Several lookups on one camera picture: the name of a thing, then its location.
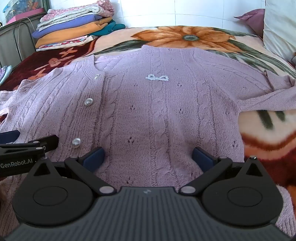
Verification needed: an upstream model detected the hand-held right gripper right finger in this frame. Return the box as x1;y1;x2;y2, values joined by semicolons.
178;146;270;195

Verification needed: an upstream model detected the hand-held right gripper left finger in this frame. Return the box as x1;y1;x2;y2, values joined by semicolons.
26;146;117;195

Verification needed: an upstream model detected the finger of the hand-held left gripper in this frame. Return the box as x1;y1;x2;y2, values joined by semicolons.
0;135;58;158
0;130;21;144

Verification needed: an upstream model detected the lilac knit cardigan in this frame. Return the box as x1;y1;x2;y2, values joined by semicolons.
0;45;296;237

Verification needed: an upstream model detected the stack of folded clothes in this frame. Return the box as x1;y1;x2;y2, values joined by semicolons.
32;0;126;52

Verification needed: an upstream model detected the lilac cloth with blue trim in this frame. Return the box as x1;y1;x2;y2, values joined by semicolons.
0;65;13;85

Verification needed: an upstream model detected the grey cabinet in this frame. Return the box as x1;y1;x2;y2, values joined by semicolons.
0;14;44;68

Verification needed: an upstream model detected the floral plush blanket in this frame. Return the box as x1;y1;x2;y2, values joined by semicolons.
0;25;296;200

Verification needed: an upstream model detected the clear storage box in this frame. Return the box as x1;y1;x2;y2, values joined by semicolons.
3;0;45;25

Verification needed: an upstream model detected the mauve pillow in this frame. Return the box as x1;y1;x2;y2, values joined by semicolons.
233;9;266;39

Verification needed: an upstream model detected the white pillow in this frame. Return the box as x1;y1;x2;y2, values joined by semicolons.
263;0;296;63

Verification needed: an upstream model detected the black metal bed frame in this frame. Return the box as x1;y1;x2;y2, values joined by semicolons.
13;22;38;63

